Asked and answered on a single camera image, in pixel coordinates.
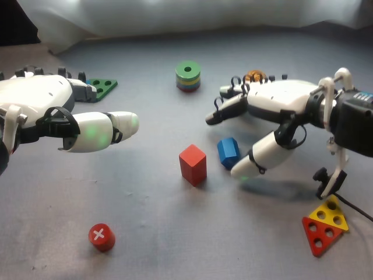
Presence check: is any orange swirl cookie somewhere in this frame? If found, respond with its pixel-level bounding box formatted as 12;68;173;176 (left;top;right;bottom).
244;69;268;83

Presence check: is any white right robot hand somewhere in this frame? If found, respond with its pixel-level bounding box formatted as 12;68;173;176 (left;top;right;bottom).
205;72;319;179

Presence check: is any blue ring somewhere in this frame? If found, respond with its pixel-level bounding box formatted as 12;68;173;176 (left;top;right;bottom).
175;81;202;90

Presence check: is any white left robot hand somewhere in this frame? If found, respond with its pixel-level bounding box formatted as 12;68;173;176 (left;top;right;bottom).
0;66;140;154

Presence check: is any red triangle with holes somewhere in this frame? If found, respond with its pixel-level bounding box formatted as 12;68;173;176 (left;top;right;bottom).
301;216;343;257

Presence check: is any yellow triangle block with holes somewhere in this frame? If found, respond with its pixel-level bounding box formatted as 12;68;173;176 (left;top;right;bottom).
308;194;350;233

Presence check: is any green triangle block with holes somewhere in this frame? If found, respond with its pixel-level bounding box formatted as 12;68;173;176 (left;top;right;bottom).
87;78;119;102

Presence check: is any red block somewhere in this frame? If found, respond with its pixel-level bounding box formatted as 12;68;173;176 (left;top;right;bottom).
178;143;207;187

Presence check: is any blue cube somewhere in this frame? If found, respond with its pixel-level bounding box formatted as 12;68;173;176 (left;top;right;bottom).
216;136;242;171

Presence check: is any yellow ring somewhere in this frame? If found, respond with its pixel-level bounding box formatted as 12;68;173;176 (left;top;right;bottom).
175;78;202;86

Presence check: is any grey table cloth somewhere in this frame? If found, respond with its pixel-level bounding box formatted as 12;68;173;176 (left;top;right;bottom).
0;24;373;280

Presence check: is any green ring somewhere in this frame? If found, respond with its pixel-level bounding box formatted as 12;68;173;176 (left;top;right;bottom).
175;60;201;82

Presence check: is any white curtain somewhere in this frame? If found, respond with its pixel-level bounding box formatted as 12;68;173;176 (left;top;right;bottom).
16;0;373;56

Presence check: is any red cylinder with white cross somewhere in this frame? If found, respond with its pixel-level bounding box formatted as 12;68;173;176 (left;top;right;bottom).
88;223;117;253

